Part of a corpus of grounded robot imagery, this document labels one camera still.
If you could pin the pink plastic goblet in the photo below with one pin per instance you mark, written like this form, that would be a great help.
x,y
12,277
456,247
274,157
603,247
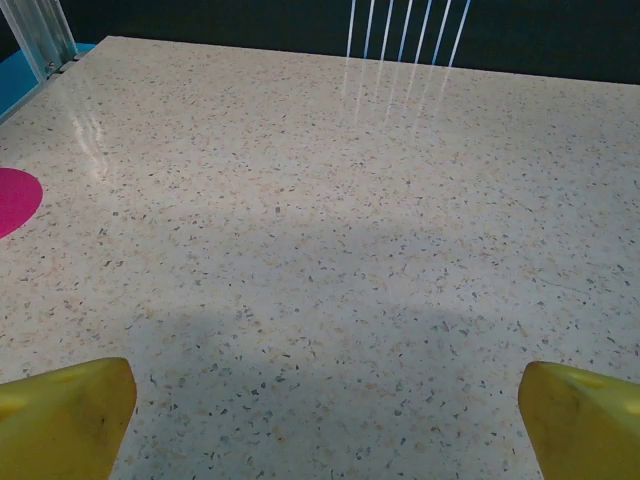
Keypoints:
x,y
15,200

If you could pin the aluminium frame post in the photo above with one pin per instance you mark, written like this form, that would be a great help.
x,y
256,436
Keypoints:
x,y
45,40

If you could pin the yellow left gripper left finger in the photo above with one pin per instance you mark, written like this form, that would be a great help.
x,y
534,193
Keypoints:
x,y
60,425

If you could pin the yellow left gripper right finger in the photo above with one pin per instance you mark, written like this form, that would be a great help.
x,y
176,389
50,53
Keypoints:
x,y
585,430

